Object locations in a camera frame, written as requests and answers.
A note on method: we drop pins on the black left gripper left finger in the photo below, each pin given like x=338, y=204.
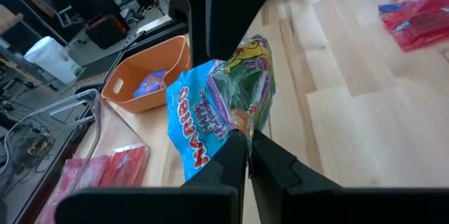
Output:
x=217, y=189

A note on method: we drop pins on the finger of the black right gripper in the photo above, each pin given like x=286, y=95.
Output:
x=235, y=6
x=196, y=6

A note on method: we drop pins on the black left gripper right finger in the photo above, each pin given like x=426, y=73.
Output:
x=280, y=189

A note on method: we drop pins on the blue Haribo gummy bag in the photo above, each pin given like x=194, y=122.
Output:
x=196, y=111

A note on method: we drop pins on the blue rainbow candy packet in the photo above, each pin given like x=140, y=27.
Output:
x=151, y=83
x=391, y=7

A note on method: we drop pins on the orange plastic bin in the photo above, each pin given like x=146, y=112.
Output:
x=165, y=55

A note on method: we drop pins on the black case red trim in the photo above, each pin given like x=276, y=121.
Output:
x=105, y=32

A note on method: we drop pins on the clear plastic bin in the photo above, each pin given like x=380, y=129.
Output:
x=115, y=136

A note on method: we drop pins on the black striped floor mat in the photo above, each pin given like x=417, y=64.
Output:
x=98, y=71

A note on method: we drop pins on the white trash bin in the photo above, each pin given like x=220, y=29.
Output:
x=52, y=59

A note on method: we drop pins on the black rig frame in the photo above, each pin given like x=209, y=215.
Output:
x=158, y=36

